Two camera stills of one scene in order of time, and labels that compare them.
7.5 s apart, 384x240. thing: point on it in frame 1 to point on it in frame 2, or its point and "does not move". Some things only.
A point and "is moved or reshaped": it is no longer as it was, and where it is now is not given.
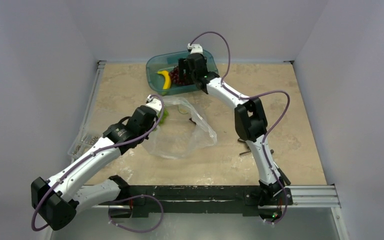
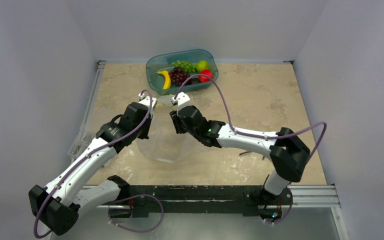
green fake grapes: [164, 115] is moved or reshaped
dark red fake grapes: [174, 75] does not move
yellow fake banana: [167, 81] does not move
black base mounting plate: [204, 201] does not move
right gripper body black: [185, 66] to [179, 121]
